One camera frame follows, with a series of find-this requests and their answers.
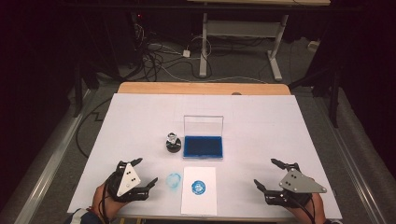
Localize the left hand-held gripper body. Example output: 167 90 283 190
106 161 151 203

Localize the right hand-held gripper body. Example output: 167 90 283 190
262 161 329 209

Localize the black round stamp cap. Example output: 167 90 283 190
165 140 183 154

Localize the person's right hand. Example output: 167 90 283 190
284 191 327 224

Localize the person's left hand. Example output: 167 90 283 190
92 182 126 219

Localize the white table cover sheet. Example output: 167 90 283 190
66 92 343 220

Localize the white paper sheet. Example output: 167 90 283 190
180 165 219 217

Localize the blue ink pad clear case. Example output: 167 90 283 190
182 115 225 161

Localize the black metal stand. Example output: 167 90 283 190
288 60 343 129
72 60 101 119

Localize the wooden table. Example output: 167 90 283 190
117 81 302 224

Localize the white power strip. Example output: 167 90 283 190
306 39 321 53

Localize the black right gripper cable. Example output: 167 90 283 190
290 191 318 224

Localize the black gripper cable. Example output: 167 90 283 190
290 191 318 224
97 172 120 224

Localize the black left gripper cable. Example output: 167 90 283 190
97 172 120 224

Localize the aluminium rail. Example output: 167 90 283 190
312 94 389 224
12 88 96 224

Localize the black floor cable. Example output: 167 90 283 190
75 97 114 159

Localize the white floor cable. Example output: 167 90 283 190
160 63 269 85

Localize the tangle of black cables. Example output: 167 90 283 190
129 12 214 83

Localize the white metal-frame desk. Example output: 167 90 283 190
186 0 332 82

